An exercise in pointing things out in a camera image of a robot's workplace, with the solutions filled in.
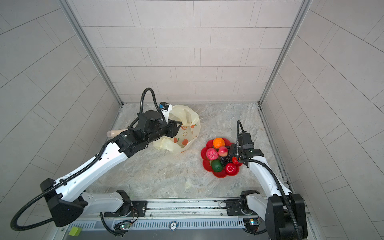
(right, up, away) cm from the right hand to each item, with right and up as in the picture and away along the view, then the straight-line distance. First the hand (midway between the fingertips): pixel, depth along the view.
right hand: (234, 147), depth 87 cm
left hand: (-29, +16, -17) cm, 37 cm away
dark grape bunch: (-6, -6, -4) cm, 10 cm away
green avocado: (-11, -8, -6) cm, 15 cm away
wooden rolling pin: (-76, +7, +8) cm, 77 cm away
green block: (-74, -31, -24) cm, 83 cm away
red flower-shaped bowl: (-5, -9, -8) cm, 13 cm away
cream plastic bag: (-28, +9, +6) cm, 30 cm away
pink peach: (-8, -1, -6) cm, 10 cm away
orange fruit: (-10, +3, -1) cm, 10 cm away
